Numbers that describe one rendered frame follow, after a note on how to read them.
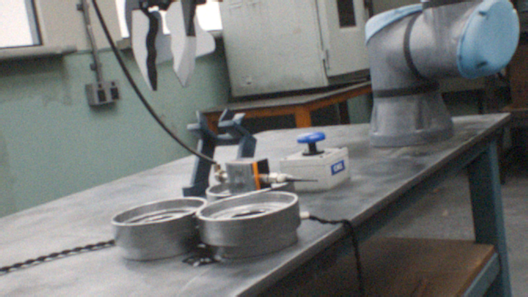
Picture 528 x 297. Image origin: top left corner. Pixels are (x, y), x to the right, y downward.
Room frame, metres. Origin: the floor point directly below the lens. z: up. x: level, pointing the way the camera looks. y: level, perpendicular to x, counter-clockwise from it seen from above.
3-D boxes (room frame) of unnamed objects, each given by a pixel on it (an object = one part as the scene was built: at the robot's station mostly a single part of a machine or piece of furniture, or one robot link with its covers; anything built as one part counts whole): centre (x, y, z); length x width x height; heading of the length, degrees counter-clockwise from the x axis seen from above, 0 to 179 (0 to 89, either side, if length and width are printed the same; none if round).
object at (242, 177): (0.74, 0.03, 0.85); 0.05 x 0.02 x 0.04; 43
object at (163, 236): (0.68, 0.12, 0.82); 0.10 x 0.10 x 0.04
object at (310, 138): (0.87, -0.06, 0.85); 0.04 x 0.04 x 0.05
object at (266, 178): (0.72, 0.01, 0.85); 0.17 x 0.02 x 0.04; 43
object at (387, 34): (1.14, -0.27, 0.97); 0.13 x 0.12 x 0.14; 34
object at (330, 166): (0.88, -0.07, 0.82); 0.08 x 0.07 x 0.05; 145
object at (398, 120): (1.15, -0.26, 0.85); 0.15 x 0.15 x 0.10
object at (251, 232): (0.64, 0.03, 0.82); 0.10 x 0.10 x 0.04
